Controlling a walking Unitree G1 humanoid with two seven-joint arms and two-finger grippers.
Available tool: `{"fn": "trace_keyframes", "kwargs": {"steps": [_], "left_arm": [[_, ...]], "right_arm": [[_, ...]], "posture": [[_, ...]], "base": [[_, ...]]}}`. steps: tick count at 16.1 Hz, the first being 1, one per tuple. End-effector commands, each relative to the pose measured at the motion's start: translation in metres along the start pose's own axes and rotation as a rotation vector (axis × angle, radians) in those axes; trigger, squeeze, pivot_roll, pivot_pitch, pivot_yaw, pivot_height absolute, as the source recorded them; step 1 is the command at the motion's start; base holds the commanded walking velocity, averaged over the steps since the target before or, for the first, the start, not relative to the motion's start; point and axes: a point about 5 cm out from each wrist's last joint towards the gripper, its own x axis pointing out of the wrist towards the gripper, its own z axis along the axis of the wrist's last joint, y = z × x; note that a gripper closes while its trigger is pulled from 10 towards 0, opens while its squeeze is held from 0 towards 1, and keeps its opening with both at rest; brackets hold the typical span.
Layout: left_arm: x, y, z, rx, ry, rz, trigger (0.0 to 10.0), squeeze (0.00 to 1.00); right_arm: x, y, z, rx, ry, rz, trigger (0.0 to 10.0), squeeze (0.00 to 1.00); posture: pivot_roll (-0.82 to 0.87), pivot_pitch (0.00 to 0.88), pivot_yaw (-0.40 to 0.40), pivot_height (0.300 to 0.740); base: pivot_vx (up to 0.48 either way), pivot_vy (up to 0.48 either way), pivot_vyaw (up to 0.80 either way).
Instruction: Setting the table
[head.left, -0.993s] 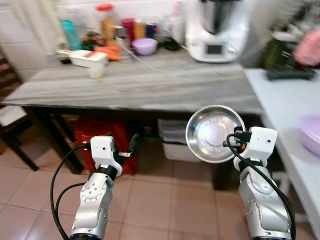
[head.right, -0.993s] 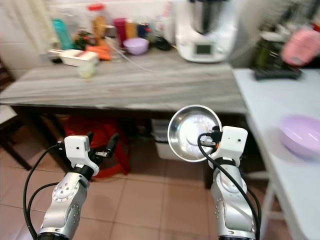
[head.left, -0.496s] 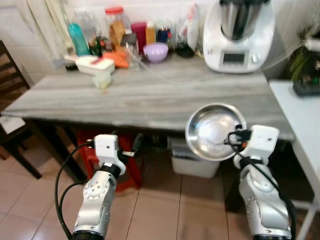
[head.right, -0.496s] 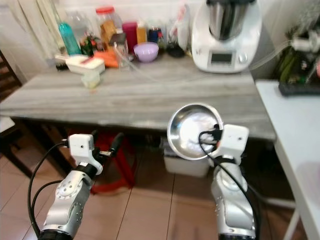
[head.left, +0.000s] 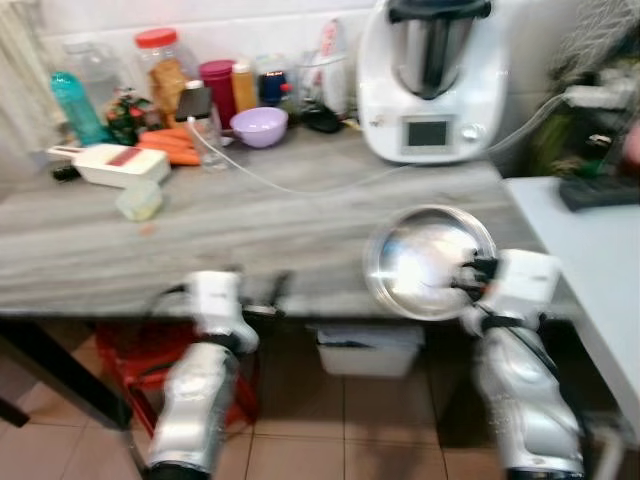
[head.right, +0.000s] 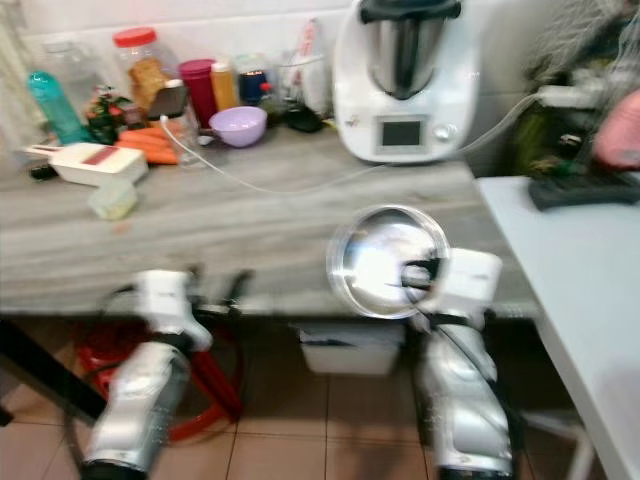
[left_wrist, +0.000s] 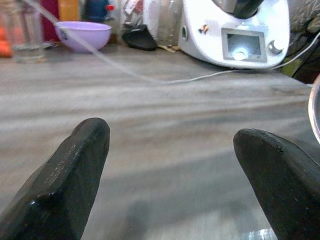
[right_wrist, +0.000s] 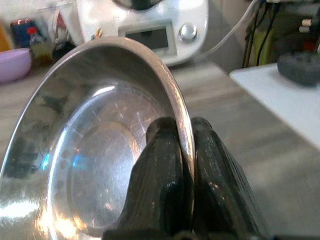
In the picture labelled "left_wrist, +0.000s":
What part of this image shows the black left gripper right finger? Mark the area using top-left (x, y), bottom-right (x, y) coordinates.
top-left (232, 128), bottom-right (320, 240)

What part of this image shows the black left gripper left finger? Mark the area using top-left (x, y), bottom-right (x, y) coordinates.
top-left (0, 117), bottom-right (111, 240)

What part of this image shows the clear drinking glass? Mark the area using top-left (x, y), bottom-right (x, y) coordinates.
top-left (11, 0), bottom-right (46, 63)

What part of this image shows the orange snack packet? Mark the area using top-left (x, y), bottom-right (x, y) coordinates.
top-left (0, 24), bottom-right (13, 58)

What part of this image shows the purple plastic bowl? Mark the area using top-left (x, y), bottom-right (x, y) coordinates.
top-left (54, 21), bottom-right (113, 54)

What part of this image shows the white kitchen appliance with screen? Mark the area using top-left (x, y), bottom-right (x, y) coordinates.
top-left (177, 0), bottom-right (291, 70)

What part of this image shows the grey patterned cloth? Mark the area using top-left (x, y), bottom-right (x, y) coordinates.
top-left (287, 0), bottom-right (320, 85)

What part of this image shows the red box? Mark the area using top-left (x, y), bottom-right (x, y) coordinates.
top-left (41, 0), bottom-right (61, 42)

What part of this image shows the black pouch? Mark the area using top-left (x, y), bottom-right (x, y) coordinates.
top-left (121, 24), bottom-right (158, 52)

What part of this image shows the orange box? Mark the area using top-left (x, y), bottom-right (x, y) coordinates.
top-left (58, 0), bottom-right (80, 22)

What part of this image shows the blue figure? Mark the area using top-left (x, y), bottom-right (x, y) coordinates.
top-left (83, 0), bottom-right (115, 23)

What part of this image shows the white red packet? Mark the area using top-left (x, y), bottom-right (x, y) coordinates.
top-left (123, 0), bottom-right (145, 26)

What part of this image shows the white cable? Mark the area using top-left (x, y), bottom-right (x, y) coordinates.
top-left (23, 0), bottom-right (320, 86)

